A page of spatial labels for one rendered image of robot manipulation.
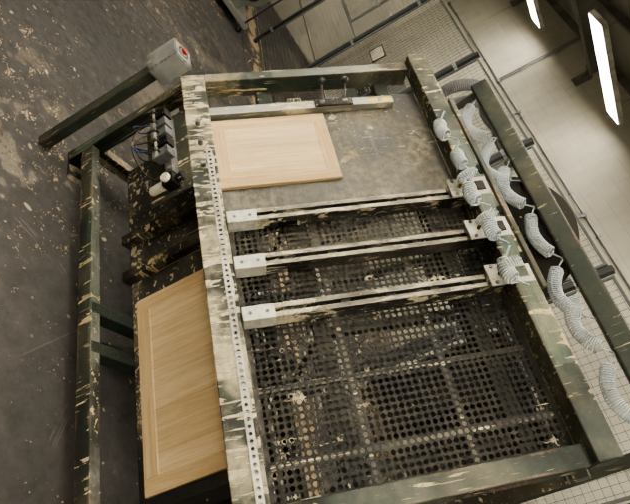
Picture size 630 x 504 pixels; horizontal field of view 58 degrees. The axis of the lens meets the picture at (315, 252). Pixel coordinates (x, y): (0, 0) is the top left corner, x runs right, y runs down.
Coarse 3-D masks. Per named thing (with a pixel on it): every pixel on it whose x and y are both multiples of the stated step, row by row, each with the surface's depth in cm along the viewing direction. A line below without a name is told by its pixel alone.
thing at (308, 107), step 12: (384, 96) 300; (216, 108) 284; (228, 108) 285; (240, 108) 285; (252, 108) 286; (264, 108) 287; (276, 108) 288; (288, 108) 288; (300, 108) 289; (312, 108) 291; (324, 108) 293; (336, 108) 294; (348, 108) 296; (360, 108) 298; (372, 108) 300; (216, 120) 284
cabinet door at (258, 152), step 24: (240, 120) 283; (264, 120) 285; (288, 120) 287; (312, 120) 288; (216, 144) 273; (240, 144) 274; (264, 144) 276; (288, 144) 277; (312, 144) 279; (240, 168) 266; (264, 168) 267; (288, 168) 268; (312, 168) 270; (336, 168) 271
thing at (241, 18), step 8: (224, 0) 725; (232, 0) 735; (240, 0) 736; (248, 0) 737; (256, 0) 731; (264, 0) 758; (280, 0) 737; (232, 8) 734; (240, 8) 765; (240, 16) 746; (256, 16) 749; (240, 24) 751
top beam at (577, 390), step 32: (416, 64) 309; (416, 96) 307; (448, 128) 282; (448, 160) 278; (512, 288) 234; (544, 320) 223; (544, 352) 217; (576, 384) 208; (576, 416) 202; (608, 448) 196
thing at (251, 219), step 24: (480, 168) 248; (432, 192) 260; (456, 192) 255; (480, 192) 258; (240, 216) 242; (264, 216) 244; (288, 216) 245; (312, 216) 249; (336, 216) 252; (360, 216) 256
